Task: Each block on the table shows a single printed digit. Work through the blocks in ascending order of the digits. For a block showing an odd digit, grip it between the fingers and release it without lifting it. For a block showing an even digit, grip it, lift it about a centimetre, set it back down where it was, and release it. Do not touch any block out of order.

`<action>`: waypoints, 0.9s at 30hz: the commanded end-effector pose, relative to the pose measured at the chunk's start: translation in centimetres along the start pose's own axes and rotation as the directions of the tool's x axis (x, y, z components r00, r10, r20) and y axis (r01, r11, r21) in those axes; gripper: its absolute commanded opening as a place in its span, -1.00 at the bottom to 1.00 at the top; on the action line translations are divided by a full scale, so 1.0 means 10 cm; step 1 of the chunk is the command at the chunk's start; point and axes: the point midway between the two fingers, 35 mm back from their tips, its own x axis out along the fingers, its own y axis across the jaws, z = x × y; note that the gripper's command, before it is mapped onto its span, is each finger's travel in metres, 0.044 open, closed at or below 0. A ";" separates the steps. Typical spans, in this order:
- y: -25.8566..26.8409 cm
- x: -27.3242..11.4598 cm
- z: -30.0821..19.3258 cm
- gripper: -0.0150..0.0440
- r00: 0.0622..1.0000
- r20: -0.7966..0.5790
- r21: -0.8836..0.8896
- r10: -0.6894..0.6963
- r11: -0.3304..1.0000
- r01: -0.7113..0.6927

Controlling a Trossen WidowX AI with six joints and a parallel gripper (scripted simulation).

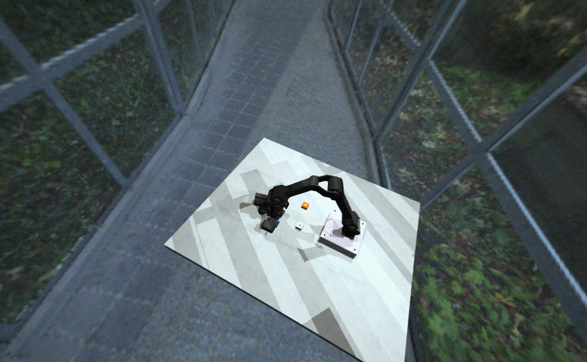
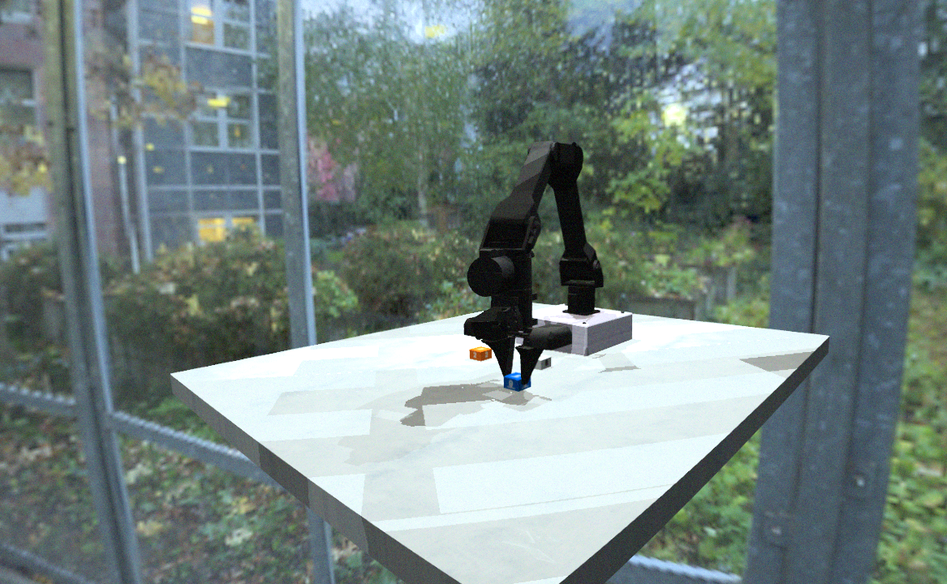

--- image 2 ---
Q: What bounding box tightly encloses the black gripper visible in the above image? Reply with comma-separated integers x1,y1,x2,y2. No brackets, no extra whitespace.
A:
481,288,572,384

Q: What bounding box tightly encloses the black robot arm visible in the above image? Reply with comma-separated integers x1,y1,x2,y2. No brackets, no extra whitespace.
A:
467,141,603,341

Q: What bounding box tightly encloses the orange block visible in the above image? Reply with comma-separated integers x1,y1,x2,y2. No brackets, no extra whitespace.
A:
469,346,492,361

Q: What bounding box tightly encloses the blue block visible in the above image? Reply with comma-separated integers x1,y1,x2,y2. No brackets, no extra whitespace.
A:
504,372,532,392

